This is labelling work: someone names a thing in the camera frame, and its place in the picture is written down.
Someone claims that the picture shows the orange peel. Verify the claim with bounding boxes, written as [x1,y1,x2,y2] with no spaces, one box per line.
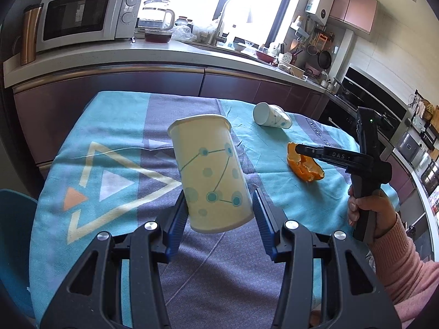
[286,143,324,182]

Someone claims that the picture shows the white paper cup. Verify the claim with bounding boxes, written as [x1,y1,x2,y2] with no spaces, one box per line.
[253,102,292,129]

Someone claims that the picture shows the paper cup with tissue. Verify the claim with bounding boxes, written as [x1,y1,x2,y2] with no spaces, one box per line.
[167,114,254,233]

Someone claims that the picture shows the pink sweater forearm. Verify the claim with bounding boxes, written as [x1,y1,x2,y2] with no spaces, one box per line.
[370,215,438,328]

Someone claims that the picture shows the teal trash bin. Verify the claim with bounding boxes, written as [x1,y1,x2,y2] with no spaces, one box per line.
[1,189,37,318]

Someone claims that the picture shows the steel kitchen faucet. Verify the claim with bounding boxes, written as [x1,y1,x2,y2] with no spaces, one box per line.
[210,0,229,46]

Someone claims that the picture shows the person's right hand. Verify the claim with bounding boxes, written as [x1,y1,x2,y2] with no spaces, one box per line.
[347,186,397,239]

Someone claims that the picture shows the black built-in oven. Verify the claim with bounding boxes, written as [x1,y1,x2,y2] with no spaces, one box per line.
[319,65,411,152]

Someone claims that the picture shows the black hanging frying pan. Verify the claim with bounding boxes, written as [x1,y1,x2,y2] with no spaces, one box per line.
[318,50,332,70]

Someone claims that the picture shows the red bowl on counter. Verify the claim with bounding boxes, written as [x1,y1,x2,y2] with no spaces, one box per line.
[255,50,275,64]

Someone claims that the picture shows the white water heater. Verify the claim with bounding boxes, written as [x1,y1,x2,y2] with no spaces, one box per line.
[305,0,334,26]

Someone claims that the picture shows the dark red food container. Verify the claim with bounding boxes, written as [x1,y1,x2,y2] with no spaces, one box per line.
[144,30,173,44]

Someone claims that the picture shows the glass electric kettle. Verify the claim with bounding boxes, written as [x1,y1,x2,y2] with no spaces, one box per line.
[137,0,175,31]

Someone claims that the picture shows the white microwave oven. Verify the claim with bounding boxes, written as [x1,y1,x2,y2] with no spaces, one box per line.
[36,0,141,53]

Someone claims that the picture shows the copper travel mug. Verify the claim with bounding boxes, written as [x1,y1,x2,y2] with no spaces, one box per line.
[20,4,43,66]

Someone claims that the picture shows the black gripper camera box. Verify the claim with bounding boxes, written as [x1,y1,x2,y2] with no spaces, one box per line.
[356,107,381,159]

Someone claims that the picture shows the pink wall cabinet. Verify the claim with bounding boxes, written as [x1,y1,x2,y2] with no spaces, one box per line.
[330,0,379,36]

